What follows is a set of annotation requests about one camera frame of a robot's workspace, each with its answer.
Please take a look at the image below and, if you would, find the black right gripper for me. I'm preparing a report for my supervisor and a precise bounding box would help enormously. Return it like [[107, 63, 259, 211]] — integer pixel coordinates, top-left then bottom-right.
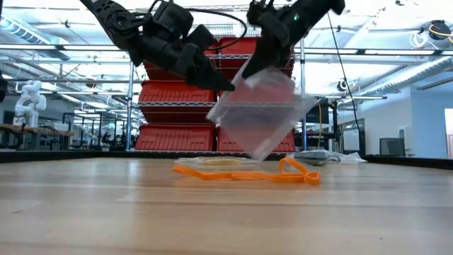
[[242, 0, 319, 79]]

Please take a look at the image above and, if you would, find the chrome wire shelf rack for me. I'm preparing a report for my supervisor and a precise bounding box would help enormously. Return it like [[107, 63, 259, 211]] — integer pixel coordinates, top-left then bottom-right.
[[125, 3, 309, 154]]

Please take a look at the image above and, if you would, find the black background screen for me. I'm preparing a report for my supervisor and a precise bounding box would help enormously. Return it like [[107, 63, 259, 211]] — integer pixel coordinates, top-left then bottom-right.
[[292, 94, 331, 125]]

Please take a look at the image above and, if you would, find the black ceiling cable reel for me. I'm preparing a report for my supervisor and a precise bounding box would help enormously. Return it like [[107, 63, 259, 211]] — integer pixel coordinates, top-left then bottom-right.
[[427, 19, 453, 42]]

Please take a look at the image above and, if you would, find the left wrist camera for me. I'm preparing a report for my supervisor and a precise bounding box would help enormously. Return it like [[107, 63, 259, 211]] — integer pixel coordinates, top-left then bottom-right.
[[174, 42, 202, 78]]

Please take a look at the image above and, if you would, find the red plastic storage bin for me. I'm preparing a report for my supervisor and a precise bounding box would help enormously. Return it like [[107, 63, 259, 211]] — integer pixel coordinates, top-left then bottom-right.
[[138, 79, 217, 125], [134, 123, 217, 152], [218, 36, 296, 81], [215, 79, 297, 125], [216, 124, 297, 153], [143, 36, 219, 81]]

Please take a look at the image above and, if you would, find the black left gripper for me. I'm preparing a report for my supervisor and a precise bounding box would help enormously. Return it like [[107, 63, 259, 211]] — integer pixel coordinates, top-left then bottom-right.
[[128, 0, 236, 92]]

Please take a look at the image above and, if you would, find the black hanging cable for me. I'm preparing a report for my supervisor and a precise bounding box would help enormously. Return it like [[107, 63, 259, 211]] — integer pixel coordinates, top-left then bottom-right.
[[325, 10, 366, 146]]

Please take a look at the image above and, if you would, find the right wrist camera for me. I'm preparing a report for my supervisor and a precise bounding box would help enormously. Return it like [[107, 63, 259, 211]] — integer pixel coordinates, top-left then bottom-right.
[[260, 11, 291, 48]]

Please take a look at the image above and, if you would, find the black left camera cable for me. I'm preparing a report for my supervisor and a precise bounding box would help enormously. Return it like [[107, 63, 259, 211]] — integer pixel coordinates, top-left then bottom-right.
[[150, 0, 248, 50]]

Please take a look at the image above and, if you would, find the background computer monitor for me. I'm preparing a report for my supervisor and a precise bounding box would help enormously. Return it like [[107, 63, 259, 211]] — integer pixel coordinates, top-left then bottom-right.
[[341, 118, 365, 155]]

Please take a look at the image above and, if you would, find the wooden background workbench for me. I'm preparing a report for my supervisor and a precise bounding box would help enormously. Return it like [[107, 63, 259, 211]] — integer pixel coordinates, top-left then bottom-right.
[[0, 123, 76, 152]]

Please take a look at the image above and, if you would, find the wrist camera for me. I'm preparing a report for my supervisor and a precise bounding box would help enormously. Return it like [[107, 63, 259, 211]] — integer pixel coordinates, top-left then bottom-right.
[[260, 11, 291, 48], [174, 42, 202, 78]]

